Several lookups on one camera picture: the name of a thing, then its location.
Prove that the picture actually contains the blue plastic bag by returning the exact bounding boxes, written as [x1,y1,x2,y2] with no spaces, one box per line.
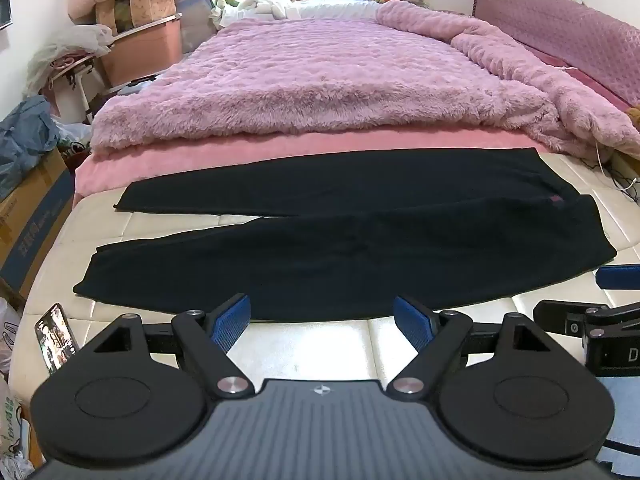
[0,96,62,188]

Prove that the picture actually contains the white pillow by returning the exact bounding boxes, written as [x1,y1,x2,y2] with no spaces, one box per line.
[285,0,387,20]

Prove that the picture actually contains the white printed plastic bag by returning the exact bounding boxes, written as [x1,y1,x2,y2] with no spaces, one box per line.
[0,297,37,477]

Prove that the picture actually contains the cardboard box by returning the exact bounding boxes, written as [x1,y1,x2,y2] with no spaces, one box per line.
[0,147,76,302]

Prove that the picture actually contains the white crumpled cloth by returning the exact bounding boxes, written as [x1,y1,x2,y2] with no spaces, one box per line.
[215,0,301,24]

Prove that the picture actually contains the pink storage box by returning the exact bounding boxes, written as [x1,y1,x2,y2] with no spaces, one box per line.
[97,12,183,89]

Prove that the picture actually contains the purple headboard cover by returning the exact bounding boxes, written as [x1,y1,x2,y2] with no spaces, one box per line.
[472,0,640,111]

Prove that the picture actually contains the black pants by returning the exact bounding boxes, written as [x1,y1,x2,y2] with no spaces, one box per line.
[72,147,617,322]

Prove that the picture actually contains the blue quilted bag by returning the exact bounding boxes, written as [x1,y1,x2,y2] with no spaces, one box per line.
[172,0,222,54]

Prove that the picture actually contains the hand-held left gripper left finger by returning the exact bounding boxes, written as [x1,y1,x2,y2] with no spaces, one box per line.
[90,293,254,398]

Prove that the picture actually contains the pale blue cloth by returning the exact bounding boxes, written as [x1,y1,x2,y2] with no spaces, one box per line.
[594,374,640,477]

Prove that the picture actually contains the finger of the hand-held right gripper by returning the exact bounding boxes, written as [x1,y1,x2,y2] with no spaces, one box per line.
[595,264,640,291]
[533,300,607,337]

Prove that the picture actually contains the fluffy purple blanket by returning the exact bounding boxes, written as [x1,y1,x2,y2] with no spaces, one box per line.
[90,0,640,162]

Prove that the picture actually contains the white cable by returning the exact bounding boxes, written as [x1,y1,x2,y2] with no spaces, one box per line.
[594,140,640,194]

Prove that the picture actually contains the brown patterned bag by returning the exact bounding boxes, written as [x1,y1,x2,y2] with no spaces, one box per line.
[95,0,177,33]

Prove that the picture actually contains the smartphone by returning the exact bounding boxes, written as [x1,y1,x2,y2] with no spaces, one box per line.
[34,302,81,376]

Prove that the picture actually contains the pink fleece blanket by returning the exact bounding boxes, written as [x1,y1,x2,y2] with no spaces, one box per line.
[72,127,551,208]

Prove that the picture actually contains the cream leather bed mattress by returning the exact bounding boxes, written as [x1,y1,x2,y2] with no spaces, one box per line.
[10,152,640,411]

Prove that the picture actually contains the cartoon print bag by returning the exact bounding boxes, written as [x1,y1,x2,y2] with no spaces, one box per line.
[54,122,94,172]

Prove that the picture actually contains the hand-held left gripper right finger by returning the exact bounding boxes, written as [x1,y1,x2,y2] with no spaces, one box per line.
[386,295,553,398]

